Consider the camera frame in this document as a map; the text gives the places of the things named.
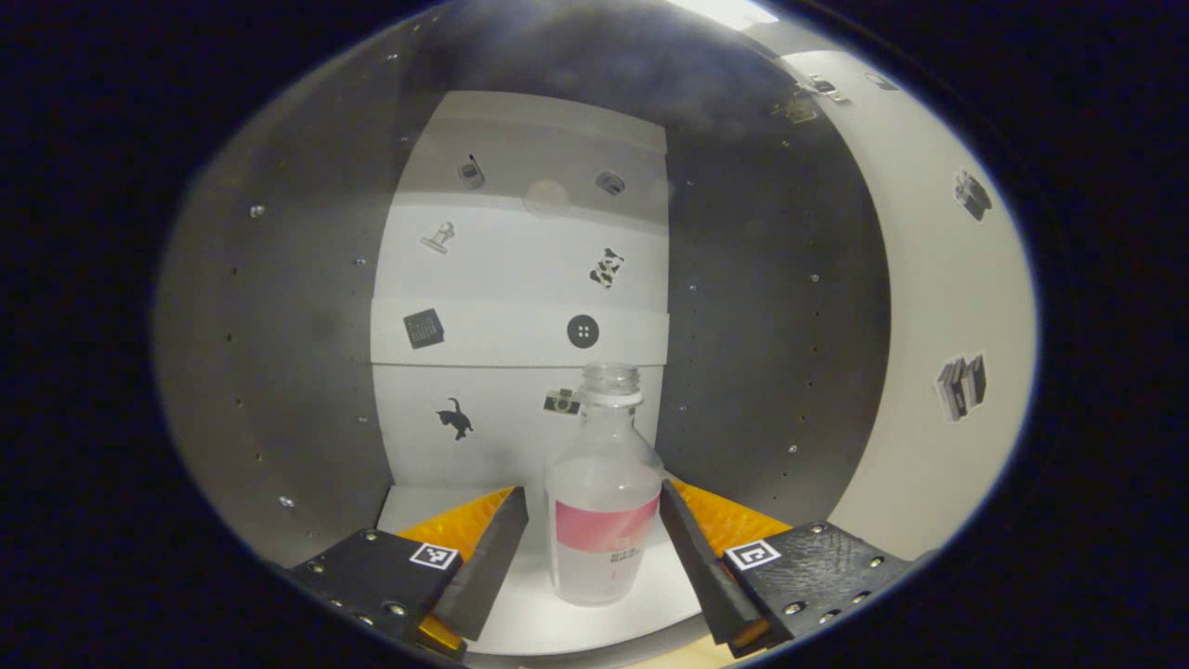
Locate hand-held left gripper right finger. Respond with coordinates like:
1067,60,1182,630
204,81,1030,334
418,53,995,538
658,479,916,656

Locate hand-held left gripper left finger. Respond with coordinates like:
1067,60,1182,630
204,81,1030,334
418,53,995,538
283,485,530,657

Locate clear plastic bottle red label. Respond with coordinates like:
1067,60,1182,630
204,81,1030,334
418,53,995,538
543,362,666,608

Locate metal door hinge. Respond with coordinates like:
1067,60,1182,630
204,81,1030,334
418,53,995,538
771,74,849,125

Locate large ceiling light panel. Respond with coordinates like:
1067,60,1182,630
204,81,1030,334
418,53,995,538
664,0,781,31

